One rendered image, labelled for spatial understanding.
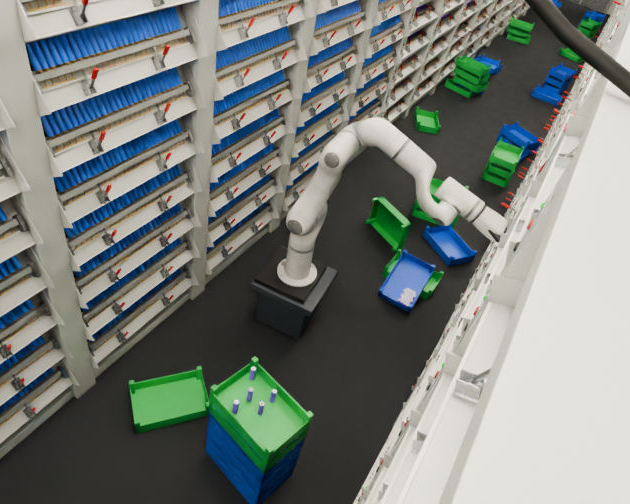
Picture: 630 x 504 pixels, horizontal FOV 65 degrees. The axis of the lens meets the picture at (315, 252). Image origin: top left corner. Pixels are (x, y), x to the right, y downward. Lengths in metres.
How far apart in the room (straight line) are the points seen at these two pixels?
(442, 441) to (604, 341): 0.25
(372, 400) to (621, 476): 2.10
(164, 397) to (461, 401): 1.79
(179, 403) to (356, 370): 0.83
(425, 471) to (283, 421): 1.26
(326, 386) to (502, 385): 2.07
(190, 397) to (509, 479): 2.05
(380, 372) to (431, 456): 1.93
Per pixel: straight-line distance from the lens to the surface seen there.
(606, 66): 0.88
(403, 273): 2.91
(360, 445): 2.30
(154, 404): 2.29
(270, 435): 1.79
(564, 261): 0.48
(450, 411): 0.64
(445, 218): 1.77
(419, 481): 0.58
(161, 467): 2.18
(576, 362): 0.40
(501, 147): 4.41
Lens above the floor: 1.99
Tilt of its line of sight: 42 degrees down
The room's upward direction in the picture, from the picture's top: 14 degrees clockwise
